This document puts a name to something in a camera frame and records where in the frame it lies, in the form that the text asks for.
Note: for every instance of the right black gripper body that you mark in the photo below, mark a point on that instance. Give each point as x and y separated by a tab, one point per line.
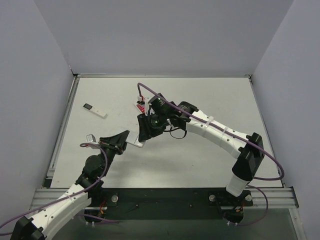
146	124

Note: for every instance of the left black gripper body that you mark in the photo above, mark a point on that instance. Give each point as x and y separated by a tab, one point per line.
110	146

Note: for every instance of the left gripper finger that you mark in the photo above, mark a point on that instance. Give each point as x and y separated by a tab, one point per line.
122	146
111	139

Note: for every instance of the white grey-faced remote control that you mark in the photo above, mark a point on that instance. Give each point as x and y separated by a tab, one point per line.
133	139

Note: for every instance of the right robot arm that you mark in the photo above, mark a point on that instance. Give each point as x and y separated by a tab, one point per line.
246	149

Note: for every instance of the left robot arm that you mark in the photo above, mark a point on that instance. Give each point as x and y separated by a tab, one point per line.
51	217

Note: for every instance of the red remote control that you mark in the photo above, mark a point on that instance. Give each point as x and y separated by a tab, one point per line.
140	106

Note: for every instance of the slim white remote control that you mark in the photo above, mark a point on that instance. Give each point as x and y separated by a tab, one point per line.
98	112

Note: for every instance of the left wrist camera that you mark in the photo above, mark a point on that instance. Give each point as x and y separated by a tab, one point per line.
91	141

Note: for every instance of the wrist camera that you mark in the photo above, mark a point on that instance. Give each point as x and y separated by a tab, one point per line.
146	102
91	141

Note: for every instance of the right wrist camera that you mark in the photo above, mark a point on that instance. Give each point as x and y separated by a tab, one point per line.
146	102

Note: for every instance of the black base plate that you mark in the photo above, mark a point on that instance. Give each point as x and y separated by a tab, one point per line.
205	203

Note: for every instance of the aluminium front rail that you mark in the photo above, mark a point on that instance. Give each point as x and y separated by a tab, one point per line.
278	198

